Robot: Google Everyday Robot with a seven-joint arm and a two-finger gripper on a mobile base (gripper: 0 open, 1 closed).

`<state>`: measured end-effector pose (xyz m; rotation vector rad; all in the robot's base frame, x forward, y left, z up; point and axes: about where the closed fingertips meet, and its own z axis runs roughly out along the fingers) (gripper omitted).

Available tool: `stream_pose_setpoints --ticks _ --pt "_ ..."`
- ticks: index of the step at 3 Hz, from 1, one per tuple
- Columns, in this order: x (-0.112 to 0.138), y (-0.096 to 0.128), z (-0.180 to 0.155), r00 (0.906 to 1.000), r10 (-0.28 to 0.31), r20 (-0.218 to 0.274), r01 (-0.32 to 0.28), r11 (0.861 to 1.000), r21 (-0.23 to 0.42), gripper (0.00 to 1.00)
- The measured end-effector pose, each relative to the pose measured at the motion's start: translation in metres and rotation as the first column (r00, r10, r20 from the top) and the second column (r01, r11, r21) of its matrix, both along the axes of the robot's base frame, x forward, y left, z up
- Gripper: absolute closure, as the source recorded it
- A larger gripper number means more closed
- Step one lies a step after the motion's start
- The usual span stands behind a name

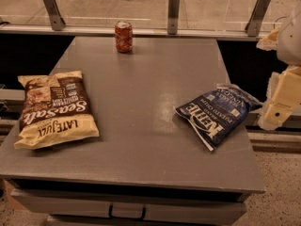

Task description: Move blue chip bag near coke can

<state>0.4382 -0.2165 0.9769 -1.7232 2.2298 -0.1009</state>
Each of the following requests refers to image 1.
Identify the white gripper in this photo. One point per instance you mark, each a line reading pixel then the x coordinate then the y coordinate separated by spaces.
pixel 290 42

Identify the blue Kettle chip bag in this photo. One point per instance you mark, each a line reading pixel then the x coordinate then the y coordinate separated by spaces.
pixel 216 114

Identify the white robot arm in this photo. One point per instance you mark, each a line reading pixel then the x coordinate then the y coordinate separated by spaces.
pixel 289 40

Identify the red coke can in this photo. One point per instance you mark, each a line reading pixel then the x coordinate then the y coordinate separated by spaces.
pixel 124 36

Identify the brown yellow Late July bag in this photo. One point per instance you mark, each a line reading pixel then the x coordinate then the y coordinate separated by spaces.
pixel 56 110

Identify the right metal railing bracket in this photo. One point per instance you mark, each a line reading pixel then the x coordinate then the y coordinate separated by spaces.
pixel 253 27

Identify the metal railing bracket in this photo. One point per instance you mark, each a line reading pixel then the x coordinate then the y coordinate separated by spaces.
pixel 253 27
pixel 56 20
pixel 173 16

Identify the middle metal railing bracket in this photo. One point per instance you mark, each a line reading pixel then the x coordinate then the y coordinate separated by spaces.
pixel 173 16

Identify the left metal railing bracket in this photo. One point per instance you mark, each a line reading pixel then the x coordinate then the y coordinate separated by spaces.
pixel 56 20

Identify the grey drawer with black handle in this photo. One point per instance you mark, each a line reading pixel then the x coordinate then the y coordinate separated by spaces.
pixel 91 209

